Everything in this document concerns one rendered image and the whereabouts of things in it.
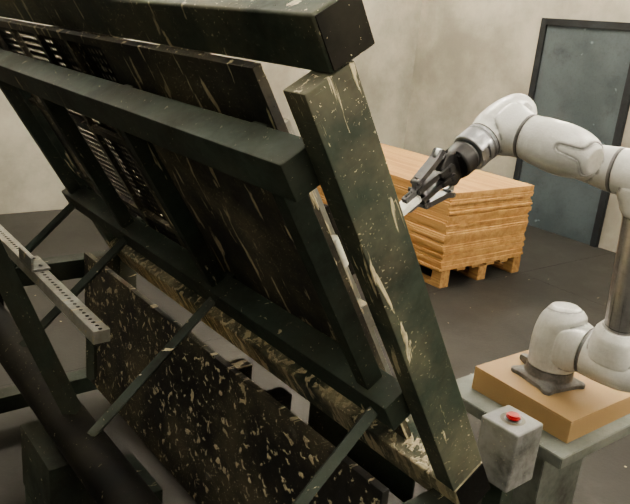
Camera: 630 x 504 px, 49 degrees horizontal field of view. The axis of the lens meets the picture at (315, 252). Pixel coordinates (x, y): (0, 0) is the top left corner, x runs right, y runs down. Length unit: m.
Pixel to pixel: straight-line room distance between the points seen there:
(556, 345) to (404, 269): 1.11
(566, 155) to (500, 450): 0.85
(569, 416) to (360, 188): 1.33
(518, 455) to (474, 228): 3.85
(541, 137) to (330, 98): 0.58
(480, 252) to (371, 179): 4.66
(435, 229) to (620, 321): 3.40
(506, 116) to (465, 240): 4.09
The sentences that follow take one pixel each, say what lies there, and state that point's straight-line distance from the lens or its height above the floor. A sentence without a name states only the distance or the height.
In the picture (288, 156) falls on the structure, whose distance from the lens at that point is 1.17.
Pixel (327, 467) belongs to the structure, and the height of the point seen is 0.97.
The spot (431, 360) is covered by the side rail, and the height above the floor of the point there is 1.25.
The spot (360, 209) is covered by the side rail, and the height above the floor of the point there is 1.60.
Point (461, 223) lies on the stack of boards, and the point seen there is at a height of 0.52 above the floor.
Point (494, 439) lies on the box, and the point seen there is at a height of 0.88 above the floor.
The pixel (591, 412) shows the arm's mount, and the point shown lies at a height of 0.83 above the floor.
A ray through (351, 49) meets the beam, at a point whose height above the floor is 1.87.
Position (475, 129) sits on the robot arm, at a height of 1.71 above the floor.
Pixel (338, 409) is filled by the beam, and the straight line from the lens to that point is 2.07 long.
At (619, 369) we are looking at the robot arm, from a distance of 2.30.
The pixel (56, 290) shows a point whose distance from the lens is 2.38.
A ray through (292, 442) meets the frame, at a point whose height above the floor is 0.76.
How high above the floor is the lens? 1.90
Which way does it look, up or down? 18 degrees down
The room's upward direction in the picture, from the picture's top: 5 degrees clockwise
